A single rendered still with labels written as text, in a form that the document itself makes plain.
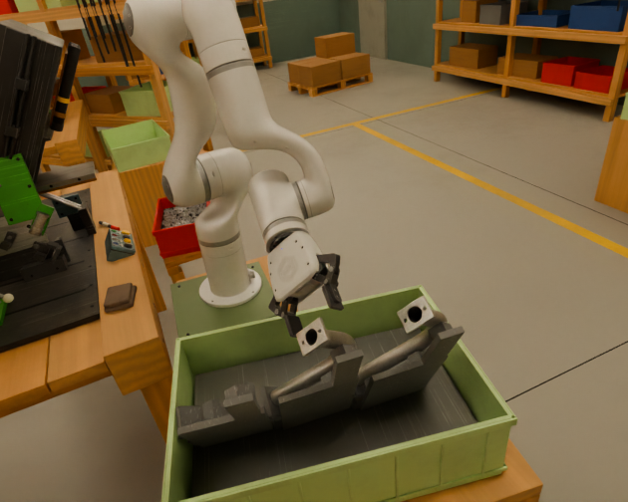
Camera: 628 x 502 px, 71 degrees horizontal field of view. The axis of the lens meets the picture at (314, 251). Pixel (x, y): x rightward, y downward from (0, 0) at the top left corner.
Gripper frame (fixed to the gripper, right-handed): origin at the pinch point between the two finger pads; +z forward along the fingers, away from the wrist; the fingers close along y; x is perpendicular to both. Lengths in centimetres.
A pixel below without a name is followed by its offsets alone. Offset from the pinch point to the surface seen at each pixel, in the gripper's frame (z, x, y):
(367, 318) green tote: -12.4, 38.8, -12.1
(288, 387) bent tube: 3.6, 9.9, -18.5
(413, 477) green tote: 25.1, 24.2, -8.4
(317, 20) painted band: -937, 564, -112
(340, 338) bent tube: 3.9, 3.4, 1.0
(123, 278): -57, 8, -72
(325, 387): 7.9, 8.5, -8.9
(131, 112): -340, 98, -187
